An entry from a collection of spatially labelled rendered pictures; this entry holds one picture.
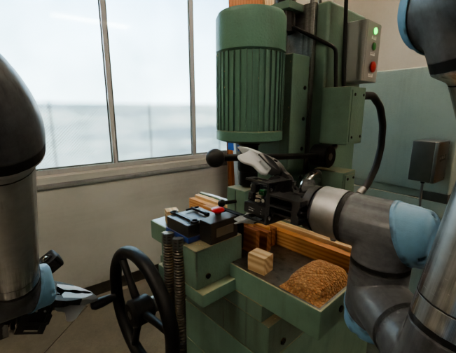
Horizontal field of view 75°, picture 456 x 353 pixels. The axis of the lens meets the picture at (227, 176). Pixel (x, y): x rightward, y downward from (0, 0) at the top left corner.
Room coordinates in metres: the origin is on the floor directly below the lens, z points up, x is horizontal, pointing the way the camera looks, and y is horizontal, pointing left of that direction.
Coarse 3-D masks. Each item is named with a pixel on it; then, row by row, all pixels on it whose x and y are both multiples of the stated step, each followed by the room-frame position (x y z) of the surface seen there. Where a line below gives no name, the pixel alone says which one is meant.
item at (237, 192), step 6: (228, 186) 0.80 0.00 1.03; (234, 186) 0.79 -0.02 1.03; (240, 186) 0.79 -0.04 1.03; (246, 186) 0.79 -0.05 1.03; (228, 192) 0.79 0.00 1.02; (234, 192) 0.78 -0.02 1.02; (240, 192) 0.76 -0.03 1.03; (246, 192) 0.75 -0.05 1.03; (228, 198) 0.79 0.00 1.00; (234, 198) 0.77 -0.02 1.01; (240, 198) 0.76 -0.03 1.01; (246, 198) 0.75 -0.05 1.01; (228, 204) 0.79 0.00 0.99; (234, 204) 0.77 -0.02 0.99; (240, 204) 0.76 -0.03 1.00; (234, 210) 0.77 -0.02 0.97; (240, 210) 0.76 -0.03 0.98
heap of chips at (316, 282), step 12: (312, 264) 0.55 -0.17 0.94; (324, 264) 0.55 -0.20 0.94; (300, 276) 0.52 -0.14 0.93; (312, 276) 0.51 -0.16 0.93; (324, 276) 0.51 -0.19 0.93; (336, 276) 0.52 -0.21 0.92; (288, 288) 0.52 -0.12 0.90; (300, 288) 0.50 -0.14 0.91; (312, 288) 0.49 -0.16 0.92; (324, 288) 0.49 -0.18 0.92; (336, 288) 0.51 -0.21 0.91; (312, 300) 0.48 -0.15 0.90; (324, 300) 0.48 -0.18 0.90
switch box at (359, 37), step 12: (348, 24) 0.90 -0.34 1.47; (360, 24) 0.88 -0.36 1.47; (372, 24) 0.88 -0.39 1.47; (348, 36) 0.90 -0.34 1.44; (360, 36) 0.87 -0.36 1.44; (348, 48) 0.90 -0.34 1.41; (360, 48) 0.87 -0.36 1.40; (348, 60) 0.89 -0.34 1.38; (360, 60) 0.87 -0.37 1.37; (372, 60) 0.90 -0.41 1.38; (348, 72) 0.89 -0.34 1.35; (360, 72) 0.87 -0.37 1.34
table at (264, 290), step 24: (240, 264) 0.61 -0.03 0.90; (288, 264) 0.61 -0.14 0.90; (192, 288) 0.57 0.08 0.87; (216, 288) 0.57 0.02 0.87; (240, 288) 0.59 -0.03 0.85; (264, 288) 0.54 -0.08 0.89; (288, 312) 0.50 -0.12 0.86; (312, 312) 0.46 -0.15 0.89; (336, 312) 0.49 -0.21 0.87; (312, 336) 0.46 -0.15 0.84
